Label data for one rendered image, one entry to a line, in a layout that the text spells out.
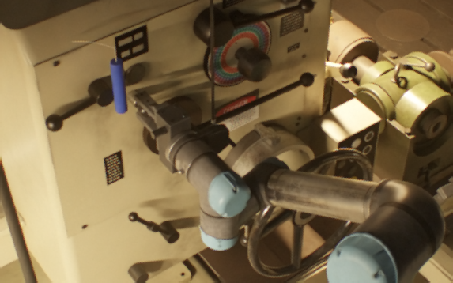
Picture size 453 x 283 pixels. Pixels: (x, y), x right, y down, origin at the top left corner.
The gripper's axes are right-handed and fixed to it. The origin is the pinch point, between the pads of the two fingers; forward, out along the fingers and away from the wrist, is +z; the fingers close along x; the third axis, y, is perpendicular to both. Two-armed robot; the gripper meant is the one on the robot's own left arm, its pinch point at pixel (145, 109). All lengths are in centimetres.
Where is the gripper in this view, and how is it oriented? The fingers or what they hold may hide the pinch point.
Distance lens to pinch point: 176.0
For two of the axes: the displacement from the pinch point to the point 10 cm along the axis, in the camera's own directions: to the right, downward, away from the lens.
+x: 0.0, 7.3, 6.9
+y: -8.1, 4.0, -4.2
